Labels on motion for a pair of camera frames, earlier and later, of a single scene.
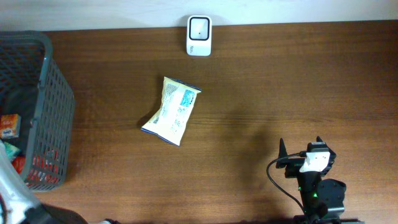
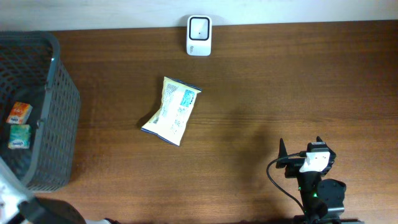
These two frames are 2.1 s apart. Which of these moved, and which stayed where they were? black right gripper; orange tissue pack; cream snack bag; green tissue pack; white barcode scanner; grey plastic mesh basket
Moved: orange tissue pack; green tissue pack
Stayed: cream snack bag; white barcode scanner; grey plastic mesh basket; black right gripper
